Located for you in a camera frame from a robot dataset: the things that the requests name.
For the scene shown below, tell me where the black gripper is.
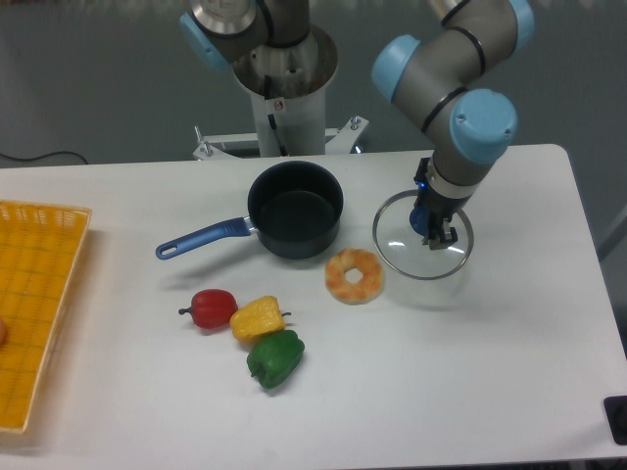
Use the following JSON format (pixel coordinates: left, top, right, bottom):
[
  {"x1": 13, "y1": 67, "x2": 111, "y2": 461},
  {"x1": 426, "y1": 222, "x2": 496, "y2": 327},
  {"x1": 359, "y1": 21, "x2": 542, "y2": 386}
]
[{"x1": 413, "y1": 158, "x2": 471, "y2": 249}]

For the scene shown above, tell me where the glass lid blue knob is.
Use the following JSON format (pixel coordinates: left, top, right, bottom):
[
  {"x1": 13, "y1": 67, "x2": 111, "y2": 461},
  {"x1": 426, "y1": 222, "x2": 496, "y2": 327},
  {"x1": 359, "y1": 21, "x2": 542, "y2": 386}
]
[{"x1": 372, "y1": 189, "x2": 474, "y2": 280}]

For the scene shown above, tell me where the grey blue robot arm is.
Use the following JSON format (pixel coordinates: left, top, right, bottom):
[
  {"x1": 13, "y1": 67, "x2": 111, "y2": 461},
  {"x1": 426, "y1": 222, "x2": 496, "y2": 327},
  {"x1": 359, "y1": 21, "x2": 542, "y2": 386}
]
[{"x1": 179, "y1": 1, "x2": 534, "y2": 250}]

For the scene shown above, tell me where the yellow toy bell pepper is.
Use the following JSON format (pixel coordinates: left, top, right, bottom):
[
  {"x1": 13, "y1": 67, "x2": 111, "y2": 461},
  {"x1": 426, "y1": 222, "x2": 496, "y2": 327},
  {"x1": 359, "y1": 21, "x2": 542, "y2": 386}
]
[{"x1": 229, "y1": 296, "x2": 286, "y2": 343}]

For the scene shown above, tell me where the green toy bell pepper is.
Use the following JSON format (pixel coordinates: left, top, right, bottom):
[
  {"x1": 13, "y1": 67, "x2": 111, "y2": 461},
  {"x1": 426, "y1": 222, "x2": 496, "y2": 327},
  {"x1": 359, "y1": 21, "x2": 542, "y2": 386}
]
[{"x1": 246, "y1": 330, "x2": 305, "y2": 390}]

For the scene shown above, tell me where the red toy bell pepper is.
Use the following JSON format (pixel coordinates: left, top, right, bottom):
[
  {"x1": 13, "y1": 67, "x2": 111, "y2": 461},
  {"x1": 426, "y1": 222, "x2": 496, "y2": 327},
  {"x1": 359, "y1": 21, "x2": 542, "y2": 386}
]
[{"x1": 178, "y1": 289, "x2": 238, "y2": 330}]

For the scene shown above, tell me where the black device table corner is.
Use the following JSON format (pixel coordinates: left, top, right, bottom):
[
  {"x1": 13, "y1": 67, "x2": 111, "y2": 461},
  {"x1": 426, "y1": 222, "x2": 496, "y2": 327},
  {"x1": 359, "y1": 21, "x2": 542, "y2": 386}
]
[{"x1": 603, "y1": 396, "x2": 627, "y2": 446}]

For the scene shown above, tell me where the yellow plastic basket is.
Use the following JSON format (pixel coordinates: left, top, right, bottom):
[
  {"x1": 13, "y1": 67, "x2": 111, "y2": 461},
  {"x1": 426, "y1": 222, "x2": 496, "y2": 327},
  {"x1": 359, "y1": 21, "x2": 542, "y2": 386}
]
[{"x1": 1, "y1": 201, "x2": 92, "y2": 434}]

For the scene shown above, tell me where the toy bagel ring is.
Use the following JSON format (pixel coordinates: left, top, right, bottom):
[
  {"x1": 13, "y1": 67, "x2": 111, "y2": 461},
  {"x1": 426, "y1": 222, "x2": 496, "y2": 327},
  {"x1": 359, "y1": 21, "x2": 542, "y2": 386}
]
[{"x1": 324, "y1": 248, "x2": 386, "y2": 306}]

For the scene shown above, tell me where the white base frame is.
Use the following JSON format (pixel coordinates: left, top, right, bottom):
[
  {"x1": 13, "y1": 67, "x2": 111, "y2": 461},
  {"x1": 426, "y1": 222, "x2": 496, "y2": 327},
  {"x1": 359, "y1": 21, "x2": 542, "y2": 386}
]
[{"x1": 192, "y1": 116, "x2": 369, "y2": 162}]

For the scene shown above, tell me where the dark saucepan blue handle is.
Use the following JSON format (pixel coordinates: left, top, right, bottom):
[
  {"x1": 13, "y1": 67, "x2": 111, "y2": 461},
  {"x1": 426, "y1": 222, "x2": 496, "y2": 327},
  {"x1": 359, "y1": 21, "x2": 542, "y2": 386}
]
[{"x1": 156, "y1": 161, "x2": 344, "y2": 260}]

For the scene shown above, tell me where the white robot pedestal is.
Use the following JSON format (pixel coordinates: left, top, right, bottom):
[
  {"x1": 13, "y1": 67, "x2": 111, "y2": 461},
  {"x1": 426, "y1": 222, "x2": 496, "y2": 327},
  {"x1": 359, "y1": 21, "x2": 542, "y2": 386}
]
[{"x1": 232, "y1": 24, "x2": 338, "y2": 157}]

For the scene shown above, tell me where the black floor cable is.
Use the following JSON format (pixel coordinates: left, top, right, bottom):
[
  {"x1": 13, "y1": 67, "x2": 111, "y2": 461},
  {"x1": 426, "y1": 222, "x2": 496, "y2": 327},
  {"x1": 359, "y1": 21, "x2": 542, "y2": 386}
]
[{"x1": 0, "y1": 150, "x2": 89, "y2": 165}]

